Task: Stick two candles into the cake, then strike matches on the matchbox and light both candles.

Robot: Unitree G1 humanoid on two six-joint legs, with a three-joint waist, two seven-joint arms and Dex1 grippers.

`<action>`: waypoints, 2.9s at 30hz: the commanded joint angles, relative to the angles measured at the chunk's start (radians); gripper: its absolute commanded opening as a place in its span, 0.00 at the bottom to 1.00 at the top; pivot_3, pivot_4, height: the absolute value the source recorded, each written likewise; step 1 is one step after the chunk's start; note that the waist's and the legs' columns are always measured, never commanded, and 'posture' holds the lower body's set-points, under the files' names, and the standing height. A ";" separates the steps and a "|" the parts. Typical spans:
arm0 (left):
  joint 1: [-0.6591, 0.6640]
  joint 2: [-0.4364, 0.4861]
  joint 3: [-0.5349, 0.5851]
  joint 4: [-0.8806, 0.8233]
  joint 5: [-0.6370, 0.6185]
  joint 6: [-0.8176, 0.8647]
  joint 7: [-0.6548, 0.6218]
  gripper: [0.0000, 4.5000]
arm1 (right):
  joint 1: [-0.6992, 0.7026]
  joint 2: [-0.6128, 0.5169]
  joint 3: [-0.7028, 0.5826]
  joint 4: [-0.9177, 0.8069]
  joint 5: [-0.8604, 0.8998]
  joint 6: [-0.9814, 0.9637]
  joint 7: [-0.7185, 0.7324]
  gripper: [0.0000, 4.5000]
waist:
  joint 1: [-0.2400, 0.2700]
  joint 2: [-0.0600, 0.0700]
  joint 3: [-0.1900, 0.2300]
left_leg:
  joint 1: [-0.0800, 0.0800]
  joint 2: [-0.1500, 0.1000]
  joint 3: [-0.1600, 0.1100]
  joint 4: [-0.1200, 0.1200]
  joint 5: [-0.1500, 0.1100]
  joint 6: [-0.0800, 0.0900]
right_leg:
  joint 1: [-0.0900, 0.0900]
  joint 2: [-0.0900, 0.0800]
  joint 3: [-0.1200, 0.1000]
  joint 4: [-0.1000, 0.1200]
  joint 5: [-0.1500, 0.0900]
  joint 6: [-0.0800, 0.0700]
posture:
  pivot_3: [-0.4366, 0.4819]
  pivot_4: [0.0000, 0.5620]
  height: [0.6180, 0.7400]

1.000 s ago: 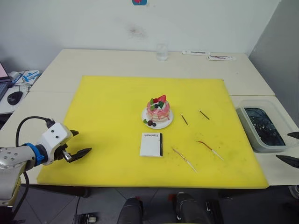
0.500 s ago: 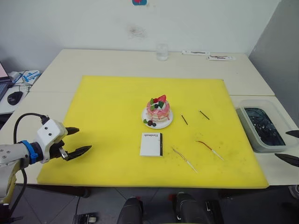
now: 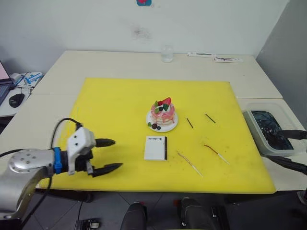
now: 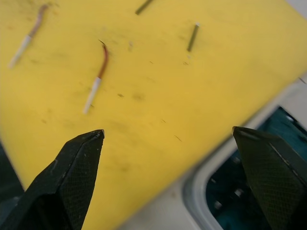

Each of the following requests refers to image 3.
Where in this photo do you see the blue wrist cable clip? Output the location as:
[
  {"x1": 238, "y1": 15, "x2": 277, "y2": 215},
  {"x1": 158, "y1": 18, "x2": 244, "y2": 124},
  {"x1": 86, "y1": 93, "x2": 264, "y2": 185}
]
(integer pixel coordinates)
[{"x1": 53, "y1": 147, "x2": 64, "y2": 174}]

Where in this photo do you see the dark rounded shape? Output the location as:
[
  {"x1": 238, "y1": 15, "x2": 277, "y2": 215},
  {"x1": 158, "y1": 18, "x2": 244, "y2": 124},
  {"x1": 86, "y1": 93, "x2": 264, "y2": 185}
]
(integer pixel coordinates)
[
  {"x1": 179, "y1": 197, "x2": 218, "y2": 230},
  {"x1": 119, "y1": 202, "x2": 147, "y2": 230}
]

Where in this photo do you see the white side desk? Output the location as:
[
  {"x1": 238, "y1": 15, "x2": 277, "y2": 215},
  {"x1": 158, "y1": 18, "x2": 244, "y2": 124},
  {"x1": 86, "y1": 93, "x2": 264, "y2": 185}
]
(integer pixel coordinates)
[{"x1": 0, "y1": 71, "x2": 45, "y2": 118}]

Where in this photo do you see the white round plate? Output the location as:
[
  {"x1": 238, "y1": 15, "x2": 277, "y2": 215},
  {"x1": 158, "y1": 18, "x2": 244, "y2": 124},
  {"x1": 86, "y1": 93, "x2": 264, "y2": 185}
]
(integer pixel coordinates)
[{"x1": 145, "y1": 111, "x2": 179, "y2": 133}]

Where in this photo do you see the dark floor device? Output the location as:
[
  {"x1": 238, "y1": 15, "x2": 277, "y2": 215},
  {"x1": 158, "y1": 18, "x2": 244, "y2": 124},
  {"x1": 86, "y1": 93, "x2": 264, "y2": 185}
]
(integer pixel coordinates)
[{"x1": 75, "y1": 218, "x2": 101, "y2": 230}]

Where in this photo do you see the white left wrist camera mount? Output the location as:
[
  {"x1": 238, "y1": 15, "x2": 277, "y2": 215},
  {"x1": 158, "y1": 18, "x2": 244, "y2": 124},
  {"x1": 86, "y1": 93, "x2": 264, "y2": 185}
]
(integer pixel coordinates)
[{"x1": 66, "y1": 126, "x2": 97, "y2": 176}]

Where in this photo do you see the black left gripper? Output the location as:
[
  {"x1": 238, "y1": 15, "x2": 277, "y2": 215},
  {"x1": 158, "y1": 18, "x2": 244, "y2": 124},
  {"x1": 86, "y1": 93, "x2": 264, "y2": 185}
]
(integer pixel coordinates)
[{"x1": 75, "y1": 138, "x2": 124, "y2": 178}]

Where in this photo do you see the pink layered toy cake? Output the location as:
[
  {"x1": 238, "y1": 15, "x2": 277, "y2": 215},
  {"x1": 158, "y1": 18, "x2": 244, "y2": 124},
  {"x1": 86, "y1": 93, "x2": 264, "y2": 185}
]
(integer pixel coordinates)
[{"x1": 150, "y1": 97, "x2": 175, "y2": 127}]

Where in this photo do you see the yellow foam mat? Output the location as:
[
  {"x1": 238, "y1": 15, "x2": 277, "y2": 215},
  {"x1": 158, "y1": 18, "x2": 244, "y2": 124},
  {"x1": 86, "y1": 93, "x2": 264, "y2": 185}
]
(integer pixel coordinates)
[{"x1": 38, "y1": 77, "x2": 276, "y2": 194}]

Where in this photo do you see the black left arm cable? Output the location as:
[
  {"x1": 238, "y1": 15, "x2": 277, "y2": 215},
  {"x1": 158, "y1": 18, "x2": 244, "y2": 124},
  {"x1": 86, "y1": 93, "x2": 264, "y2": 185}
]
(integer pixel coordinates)
[{"x1": 0, "y1": 117, "x2": 84, "y2": 159}]

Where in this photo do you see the gold twisted candle white stick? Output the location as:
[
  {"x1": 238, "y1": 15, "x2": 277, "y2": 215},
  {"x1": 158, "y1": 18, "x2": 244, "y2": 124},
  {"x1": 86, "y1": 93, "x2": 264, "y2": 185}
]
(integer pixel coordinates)
[{"x1": 177, "y1": 151, "x2": 203, "y2": 178}]

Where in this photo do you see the laptop computer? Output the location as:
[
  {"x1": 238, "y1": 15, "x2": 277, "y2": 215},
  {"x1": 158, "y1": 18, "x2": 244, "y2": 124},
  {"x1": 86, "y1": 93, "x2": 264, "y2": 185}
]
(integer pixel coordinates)
[{"x1": 0, "y1": 61, "x2": 14, "y2": 106}]

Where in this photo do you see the white blue paper box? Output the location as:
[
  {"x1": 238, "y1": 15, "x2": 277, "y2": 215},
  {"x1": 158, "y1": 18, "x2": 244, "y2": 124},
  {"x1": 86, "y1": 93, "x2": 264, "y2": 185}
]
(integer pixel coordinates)
[{"x1": 14, "y1": 71, "x2": 45, "y2": 88}]

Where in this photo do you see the red twisted candle white stick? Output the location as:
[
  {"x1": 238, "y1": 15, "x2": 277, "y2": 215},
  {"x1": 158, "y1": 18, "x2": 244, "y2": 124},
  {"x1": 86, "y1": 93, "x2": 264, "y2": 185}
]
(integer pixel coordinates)
[{"x1": 201, "y1": 144, "x2": 231, "y2": 166}]

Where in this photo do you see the black computer mouse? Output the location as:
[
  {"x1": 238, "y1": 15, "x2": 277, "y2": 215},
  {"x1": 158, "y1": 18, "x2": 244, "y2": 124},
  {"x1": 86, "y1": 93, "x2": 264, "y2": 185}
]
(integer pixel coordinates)
[{"x1": 8, "y1": 93, "x2": 25, "y2": 108}]

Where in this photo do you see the white black matchbox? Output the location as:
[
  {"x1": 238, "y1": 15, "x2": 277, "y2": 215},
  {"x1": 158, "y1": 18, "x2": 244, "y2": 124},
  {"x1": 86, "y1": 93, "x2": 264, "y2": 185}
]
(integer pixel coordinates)
[{"x1": 143, "y1": 136, "x2": 168, "y2": 161}]

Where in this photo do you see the white flat packet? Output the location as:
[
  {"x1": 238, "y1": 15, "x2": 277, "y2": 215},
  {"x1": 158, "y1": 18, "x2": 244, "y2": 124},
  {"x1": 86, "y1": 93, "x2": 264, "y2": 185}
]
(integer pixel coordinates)
[
  {"x1": 187, "y1": 51, "x2": 217, "y2": 58},
  {"x1": 213, "y1": 57, "x2": 244, "y2": 64}
]

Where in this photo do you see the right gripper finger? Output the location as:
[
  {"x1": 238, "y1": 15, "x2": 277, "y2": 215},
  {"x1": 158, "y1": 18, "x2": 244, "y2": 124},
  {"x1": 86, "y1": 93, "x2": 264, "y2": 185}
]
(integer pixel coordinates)
[
  {"x1": 278, "y1": 129, "x2": 307, "y2": 140},
  {"x1": 266, "y1": 155, "x2": 307, "y2": 175}
]

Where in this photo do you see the clear plastic bin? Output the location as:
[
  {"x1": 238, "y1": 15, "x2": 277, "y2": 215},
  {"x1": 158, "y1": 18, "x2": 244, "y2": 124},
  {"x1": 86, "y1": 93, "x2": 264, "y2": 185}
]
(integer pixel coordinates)
[{"x1": 242, "y1": 102, "x2": 307, "y2": 158}]

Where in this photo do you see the clear glass jar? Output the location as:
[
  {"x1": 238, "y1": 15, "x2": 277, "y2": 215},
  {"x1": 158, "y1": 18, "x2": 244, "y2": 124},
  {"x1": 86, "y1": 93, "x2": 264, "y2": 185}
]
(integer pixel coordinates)
[{"x1": 161, "y1": 45, "x2": 174, "y2": 63}]

